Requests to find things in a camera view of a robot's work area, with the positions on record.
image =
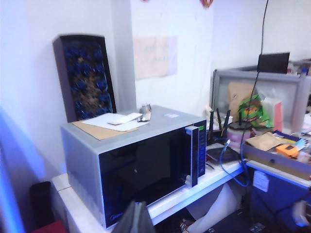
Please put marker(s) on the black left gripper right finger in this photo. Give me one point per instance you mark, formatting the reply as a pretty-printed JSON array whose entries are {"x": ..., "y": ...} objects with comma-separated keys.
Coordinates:
[{"x": 144, "y": 222}]

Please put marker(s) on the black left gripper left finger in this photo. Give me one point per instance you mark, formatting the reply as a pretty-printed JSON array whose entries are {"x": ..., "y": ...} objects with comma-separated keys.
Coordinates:
[{"x": 128, "y": 222}]

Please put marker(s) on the silver microwave oven body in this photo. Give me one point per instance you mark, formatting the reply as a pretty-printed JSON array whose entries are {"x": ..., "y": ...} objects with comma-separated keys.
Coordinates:
[{"x": 80, "y": 157}]

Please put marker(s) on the white foam sheet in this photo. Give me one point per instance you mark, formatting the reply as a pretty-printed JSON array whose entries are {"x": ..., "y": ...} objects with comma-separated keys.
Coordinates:
[{"x": 218, "y": 206}]

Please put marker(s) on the red cardboard box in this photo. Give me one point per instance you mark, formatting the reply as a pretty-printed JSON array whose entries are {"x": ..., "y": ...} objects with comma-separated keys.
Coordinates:
[{"x": 49, "y": 227}]

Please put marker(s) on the white table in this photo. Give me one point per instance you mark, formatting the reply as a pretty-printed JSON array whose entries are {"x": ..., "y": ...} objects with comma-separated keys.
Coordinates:
[{"x": 213, "y": 177}]

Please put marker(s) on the black bin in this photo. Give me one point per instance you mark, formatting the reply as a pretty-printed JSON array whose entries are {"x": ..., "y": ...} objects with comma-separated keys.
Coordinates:
[{"x": 42, "y": 206}]

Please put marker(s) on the black paper shredder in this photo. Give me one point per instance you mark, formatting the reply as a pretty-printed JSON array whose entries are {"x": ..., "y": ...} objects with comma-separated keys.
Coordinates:
[{"x": 238, "y": 222}]

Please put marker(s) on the brown paper envelope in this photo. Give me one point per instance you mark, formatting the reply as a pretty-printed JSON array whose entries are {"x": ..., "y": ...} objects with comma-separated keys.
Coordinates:
[{"x": 97, "y": 132}]

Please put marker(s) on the black wifi router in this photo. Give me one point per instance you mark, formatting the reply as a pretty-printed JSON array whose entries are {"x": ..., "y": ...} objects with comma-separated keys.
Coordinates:
[{"x": 218, "y": 150}]

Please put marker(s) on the small white envelope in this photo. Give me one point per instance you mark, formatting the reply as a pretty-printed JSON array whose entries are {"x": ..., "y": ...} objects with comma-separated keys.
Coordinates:
[{"x": 126, "y": 117}]

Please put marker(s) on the large white paper sheet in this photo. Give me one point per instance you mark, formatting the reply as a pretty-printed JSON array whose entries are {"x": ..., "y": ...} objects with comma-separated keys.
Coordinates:
[{"x": 102, "y": 120}]

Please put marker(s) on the crumpled silver black wrapper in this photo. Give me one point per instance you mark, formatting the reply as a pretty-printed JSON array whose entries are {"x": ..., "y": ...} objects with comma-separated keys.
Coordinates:
[{"x": 145, "y": 114}]

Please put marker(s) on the pink container black lid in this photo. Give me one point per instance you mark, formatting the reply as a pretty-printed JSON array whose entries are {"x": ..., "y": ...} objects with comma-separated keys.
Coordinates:
[{"x": 236, "y": 136}]

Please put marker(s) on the blue desk panel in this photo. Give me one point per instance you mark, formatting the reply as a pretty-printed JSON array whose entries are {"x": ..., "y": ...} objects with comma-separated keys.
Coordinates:
[{"x": 279, "y": 199}]

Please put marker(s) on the cardboard tray box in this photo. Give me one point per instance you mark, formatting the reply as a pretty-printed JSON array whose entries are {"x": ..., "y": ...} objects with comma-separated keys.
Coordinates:
[{"x": 267, "y": 160}]

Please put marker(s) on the kraft paper pouch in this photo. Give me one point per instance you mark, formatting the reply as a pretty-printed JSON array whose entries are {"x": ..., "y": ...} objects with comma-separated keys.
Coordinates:
[{"x": 263, "y": 142}]

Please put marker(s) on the black box of blue roses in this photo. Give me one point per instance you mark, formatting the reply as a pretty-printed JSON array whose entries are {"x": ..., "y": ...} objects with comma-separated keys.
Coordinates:
[{"x": 85, "y": 77}]

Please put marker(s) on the green snack bag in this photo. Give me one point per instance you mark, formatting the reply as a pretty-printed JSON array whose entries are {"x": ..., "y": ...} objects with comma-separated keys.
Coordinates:
[{"x": 255, "y": 111}]

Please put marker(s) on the brown paper bag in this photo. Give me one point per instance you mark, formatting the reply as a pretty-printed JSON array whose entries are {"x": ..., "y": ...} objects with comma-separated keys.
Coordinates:
[{"x": 239, "y": 97}]

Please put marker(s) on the orange tape measure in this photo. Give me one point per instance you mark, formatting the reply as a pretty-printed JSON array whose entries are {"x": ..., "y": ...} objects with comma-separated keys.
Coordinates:
[{"x": 288, "y": 150}]

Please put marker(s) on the pale paper notice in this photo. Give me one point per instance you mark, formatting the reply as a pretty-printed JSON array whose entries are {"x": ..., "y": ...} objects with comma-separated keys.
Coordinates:
[{"x": 154, "y": 57}]

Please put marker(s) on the white pink carton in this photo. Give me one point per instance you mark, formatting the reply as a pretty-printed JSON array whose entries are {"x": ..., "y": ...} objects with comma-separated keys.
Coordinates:
[{"x": 273, "y": 114}]

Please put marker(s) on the blue face mask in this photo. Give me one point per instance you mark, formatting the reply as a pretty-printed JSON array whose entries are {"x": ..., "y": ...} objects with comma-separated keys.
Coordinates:
[{"x": 302, "y": 144}]

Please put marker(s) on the grey framed office partition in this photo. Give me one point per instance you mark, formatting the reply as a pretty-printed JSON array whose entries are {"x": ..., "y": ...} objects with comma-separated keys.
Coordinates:
[{"x": 291, "y": 82}]

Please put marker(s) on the black monitor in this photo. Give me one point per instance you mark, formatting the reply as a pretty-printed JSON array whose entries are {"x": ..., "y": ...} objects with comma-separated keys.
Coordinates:
[{"x": 273, "y": 61}]

